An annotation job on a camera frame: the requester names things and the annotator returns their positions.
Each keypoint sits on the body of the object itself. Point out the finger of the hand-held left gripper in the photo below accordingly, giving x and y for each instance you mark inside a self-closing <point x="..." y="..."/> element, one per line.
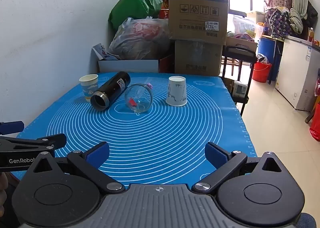
<point x="11" y="127"/>
<point x="30" y="143"/>

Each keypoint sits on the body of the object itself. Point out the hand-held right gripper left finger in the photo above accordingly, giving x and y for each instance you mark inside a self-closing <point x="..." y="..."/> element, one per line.
<point x="97" y="155"/>

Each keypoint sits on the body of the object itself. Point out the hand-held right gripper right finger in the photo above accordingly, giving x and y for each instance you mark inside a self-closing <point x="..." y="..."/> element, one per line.
<point x="215" y="155"/>

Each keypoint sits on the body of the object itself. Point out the blue printed paper cup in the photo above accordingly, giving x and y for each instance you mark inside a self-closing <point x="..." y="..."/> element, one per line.
<point x="88" y="88"/>

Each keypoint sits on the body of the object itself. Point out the clear glass cup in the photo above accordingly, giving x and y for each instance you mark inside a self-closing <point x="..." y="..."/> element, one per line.
<point x="140" y="97"/>

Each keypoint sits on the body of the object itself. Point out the white paper cup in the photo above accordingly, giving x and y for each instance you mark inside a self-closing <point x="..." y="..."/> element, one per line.
<point x="177" y="92"/>

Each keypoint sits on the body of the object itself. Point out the blue silicone mat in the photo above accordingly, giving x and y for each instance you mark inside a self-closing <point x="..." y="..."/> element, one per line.
<point x="155" y="138"/>

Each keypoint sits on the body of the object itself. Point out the black thermos flask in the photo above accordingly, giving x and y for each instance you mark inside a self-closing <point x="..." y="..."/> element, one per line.
<point x="113" y="88"/>

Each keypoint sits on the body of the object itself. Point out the small white carton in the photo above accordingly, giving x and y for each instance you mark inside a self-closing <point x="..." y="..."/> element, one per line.
<point x="240" y="88"/>

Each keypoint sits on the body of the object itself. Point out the black utility cart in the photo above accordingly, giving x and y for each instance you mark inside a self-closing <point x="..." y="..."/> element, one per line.
<point x="250" y="80"/>

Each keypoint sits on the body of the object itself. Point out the white flat box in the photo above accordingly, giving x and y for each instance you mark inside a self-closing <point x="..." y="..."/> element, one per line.
<point x="128" y="66"/>

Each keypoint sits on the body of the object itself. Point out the red plastic bucket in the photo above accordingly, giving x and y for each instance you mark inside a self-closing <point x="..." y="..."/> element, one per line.
<point x="261" y="72"/>

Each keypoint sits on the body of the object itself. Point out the taped cardboard box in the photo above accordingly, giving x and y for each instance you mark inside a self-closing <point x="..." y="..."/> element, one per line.
<point x="197" y="58"/>

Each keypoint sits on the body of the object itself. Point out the red box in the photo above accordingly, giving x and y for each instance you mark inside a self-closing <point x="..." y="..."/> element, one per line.
<point x="167" y="64"/>

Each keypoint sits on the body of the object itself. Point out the blue and white carton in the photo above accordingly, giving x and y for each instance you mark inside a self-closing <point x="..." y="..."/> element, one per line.
<point x="102" y="52"/>

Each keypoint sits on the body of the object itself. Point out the red plastic bag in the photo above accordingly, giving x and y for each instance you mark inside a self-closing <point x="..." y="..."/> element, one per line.
<point x="315" y="123"/>

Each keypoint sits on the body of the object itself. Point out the open cardboard box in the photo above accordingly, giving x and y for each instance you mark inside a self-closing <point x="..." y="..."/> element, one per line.
<point x="243" y="43"/>

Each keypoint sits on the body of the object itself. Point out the white chest freezer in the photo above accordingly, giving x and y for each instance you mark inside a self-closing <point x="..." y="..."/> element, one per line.
<point x="292" y="68"/>

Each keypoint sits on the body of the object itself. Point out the blue plastic barrel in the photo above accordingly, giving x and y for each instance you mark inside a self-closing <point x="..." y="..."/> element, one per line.
<point x="267" y="50"/>

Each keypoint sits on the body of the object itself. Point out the clear bag with red contents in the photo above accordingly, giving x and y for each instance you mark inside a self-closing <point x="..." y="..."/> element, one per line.
<point x="142" y="39"/>

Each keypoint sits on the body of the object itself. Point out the white printed plastic bag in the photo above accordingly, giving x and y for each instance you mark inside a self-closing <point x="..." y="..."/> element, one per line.
<point x="243" y="25"/>

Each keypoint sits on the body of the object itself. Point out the large cardboard box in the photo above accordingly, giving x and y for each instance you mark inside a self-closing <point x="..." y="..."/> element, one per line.
<point x="197" y="6"/>

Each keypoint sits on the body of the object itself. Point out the green plastic bag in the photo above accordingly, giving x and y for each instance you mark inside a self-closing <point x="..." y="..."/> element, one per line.
<point x="130" y="8"/>

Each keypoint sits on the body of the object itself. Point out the orange drink bottle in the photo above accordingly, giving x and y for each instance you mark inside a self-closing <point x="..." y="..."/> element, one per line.
<point x="311" y="34"/>

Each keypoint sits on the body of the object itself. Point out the pale bundled cloth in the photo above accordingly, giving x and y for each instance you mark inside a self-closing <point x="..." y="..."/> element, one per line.
<point x="296" y="20"/>

